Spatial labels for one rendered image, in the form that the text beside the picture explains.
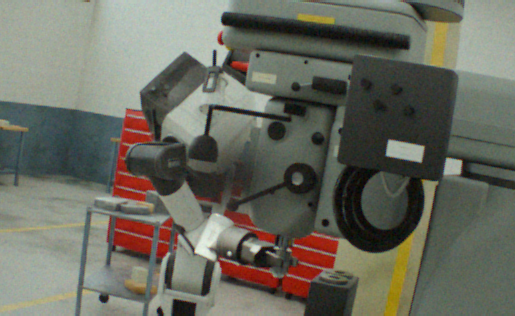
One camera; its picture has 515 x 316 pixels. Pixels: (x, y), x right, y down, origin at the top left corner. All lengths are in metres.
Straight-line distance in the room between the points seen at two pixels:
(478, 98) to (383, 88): 0.31
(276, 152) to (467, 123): 0.45
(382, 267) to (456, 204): 2.01
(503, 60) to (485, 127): 9.25
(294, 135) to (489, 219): 0.50
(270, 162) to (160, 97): 0.56
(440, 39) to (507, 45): 7.39
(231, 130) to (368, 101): 0.83
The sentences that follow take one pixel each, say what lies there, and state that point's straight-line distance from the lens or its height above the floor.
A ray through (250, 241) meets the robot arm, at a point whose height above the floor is 1.27.
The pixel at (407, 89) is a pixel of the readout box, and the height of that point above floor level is 1.67.
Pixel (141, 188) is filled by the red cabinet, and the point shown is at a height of 0.71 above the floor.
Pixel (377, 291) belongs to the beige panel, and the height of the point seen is 0.86.
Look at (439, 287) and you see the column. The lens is 1.55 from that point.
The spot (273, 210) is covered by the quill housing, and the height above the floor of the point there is 1.37.
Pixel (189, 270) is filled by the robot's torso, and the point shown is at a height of 1.04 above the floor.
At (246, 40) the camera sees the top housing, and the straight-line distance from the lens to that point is 1.74.
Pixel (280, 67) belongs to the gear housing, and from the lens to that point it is 1.71.
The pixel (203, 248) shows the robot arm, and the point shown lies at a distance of 1.95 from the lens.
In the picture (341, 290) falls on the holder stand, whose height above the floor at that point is 1.12.
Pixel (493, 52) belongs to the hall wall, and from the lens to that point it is 10.87.
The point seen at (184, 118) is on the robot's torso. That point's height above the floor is 1.54.
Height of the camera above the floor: 1.57
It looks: 3 degrees down
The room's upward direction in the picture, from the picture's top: 10 degrees clockwise
